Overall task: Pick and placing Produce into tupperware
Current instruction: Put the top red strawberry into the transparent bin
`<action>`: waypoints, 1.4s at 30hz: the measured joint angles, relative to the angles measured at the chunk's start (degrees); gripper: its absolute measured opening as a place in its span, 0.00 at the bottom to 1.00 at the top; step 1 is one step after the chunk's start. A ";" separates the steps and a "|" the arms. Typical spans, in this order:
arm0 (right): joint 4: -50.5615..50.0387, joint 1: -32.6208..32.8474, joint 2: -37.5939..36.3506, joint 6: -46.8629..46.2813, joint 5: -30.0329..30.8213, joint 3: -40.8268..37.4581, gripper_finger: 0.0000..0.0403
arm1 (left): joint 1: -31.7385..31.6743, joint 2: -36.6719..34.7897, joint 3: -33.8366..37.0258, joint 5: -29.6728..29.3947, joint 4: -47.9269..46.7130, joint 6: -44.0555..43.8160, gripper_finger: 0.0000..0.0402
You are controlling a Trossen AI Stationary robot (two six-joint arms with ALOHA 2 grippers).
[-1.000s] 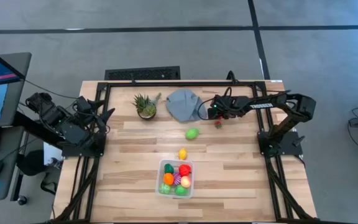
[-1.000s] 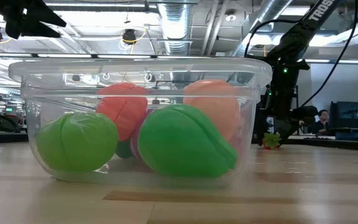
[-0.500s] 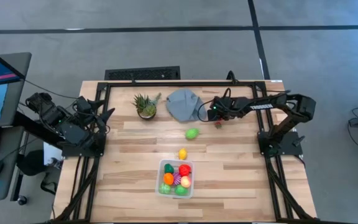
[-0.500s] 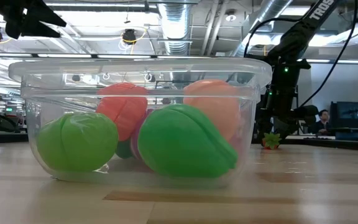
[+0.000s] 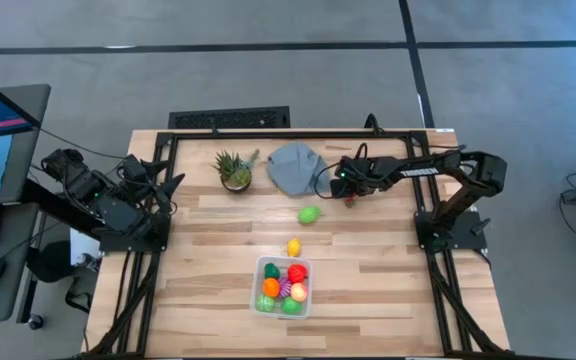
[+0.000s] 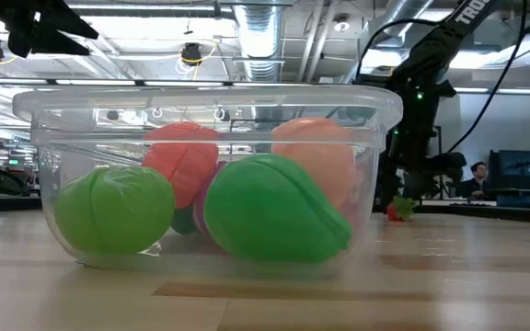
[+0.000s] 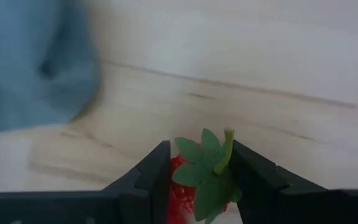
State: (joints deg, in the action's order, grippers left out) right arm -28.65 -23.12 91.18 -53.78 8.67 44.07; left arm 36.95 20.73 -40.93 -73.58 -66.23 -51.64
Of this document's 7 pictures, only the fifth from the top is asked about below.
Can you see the black floor vent grille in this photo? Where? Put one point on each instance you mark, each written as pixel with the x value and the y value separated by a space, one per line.
pixel 228 117

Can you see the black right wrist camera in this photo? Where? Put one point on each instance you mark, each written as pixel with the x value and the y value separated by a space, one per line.
pixel 339 189

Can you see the grey cloth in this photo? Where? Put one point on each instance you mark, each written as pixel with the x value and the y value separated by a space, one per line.
pixel 295 170

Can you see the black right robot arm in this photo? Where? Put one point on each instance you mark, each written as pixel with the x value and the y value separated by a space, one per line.
pixel 418 172

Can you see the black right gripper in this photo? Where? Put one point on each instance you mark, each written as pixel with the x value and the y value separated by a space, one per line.
pixel 365 175

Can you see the peach coloured toy peach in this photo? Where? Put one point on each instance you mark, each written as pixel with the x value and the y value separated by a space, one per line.
pixel 299 292

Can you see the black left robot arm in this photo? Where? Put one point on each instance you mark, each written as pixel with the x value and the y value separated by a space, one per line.
pixel 118 215

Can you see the grey desk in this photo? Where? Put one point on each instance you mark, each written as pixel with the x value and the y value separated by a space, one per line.
pixel 28 150

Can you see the clear plastic tupperware container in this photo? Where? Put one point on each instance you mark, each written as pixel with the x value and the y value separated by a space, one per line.
pixel 304 265

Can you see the black aluminium table frame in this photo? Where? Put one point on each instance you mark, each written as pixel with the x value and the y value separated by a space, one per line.
pixel 293 135

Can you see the black caster wheel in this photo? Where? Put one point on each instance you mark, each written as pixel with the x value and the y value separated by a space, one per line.
pixel 35 321

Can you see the bright green toy fruit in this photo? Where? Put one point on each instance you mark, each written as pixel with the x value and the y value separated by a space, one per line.
pixel 291 305

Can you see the small potted succulent plant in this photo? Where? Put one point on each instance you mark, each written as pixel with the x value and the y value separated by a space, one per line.
pixel 236 172

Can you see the dark green toy pepper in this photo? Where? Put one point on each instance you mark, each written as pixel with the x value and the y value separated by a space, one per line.
pixel 271 271

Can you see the yellow toy lemon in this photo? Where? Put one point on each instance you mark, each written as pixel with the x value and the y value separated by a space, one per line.
pixel 294 247

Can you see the red toy bell pepper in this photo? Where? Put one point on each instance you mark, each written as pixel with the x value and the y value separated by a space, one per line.
pixel 297 273

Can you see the light green round toy fruit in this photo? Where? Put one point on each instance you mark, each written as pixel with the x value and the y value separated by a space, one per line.
pixel 265 303

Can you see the black diagonal support bar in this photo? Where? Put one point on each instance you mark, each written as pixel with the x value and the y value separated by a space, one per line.
pixel 53 202

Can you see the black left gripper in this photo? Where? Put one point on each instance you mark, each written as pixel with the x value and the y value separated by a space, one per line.
pixel 143 177

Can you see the red toy strawberry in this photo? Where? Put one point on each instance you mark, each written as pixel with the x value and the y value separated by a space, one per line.
pixel 351 202

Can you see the black rounded bag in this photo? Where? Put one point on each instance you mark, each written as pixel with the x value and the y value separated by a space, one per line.
pixel 50 260

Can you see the orange toy orange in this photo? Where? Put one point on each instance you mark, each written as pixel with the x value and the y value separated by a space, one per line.
pixel 271 287

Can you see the green oval toy fruit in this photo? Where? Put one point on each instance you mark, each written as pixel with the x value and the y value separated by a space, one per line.
pixel 308 215

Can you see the white paper sheet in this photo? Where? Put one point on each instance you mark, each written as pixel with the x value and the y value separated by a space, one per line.
pixel 83 250

